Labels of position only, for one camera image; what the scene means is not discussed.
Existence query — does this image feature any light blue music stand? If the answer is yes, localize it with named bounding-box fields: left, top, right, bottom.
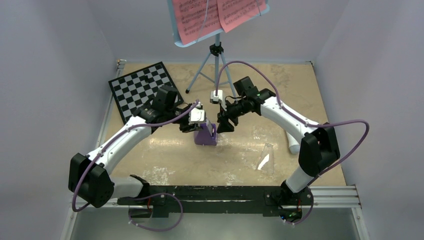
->
left=167, top=0, right=270, bottom=93

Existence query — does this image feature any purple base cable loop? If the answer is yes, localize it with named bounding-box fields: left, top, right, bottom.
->
left=128, top=190, right=184, bottom=232

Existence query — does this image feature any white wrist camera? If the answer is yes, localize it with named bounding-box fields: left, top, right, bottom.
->
left=209, top=89, right=227, bottom=111
left=188, top=108, right=207, bottom=125

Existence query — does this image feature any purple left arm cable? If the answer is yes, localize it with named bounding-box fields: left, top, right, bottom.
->
left=71, top=99, right=201, bottom=213

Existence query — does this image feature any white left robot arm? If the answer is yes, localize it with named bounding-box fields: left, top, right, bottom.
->
left=68, top=85, right=206, bottom=212

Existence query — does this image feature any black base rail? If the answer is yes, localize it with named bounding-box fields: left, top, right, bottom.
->
left=117, top=185, right=313, bottom=221

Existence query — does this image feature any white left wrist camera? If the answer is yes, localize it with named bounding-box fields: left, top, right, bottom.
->
left=188, top=108, right=207, bottom=125

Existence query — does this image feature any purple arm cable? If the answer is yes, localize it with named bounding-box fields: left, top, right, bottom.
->
left=214, top=60, right=371, bottom=186
left=71, top=99, right=201, bottom=213

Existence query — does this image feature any white recorder flute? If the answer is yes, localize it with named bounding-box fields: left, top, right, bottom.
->
left=285, top=131, right=300, bottom=155

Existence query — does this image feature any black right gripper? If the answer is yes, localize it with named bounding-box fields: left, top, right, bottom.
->
left=217, top=97, right=249, bottom=134

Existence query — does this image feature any clear plastic metronome cover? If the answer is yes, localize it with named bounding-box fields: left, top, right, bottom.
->
left=255, top=143, right=274, bottom=175

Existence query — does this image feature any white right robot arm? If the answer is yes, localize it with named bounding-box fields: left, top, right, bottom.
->
left=210, top=77, right=341, bottom=204

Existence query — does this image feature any pink sheet music left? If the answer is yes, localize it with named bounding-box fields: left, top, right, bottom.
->
left=171, top=0, right=222, bottom=46

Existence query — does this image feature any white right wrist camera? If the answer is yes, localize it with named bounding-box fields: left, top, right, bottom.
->
left=209, top=89, right=227, bottom=111

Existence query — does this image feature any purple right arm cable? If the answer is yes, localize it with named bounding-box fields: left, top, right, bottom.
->
left=214, top=60, right=371, bottom=186

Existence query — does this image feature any black white checkerboard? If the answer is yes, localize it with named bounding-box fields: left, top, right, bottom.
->
left=108, top=61, right=176, bottom=124

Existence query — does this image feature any purple metronome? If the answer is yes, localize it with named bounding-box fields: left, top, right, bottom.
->
left=193, top=122, right=217, bottom=146

